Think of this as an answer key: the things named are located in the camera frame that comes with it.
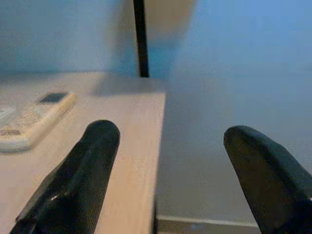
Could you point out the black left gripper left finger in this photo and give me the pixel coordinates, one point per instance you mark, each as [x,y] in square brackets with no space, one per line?
[80,175]

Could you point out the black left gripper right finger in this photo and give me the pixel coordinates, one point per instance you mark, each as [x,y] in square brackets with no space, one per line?
[268,175]

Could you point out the light wooden bedside table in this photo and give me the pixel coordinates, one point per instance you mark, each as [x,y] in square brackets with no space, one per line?
[136,146]

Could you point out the beige remote control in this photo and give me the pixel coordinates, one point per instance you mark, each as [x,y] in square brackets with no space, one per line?
[36,117]

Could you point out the black vertical pole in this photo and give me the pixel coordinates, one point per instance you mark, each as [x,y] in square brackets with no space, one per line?
[142,36]

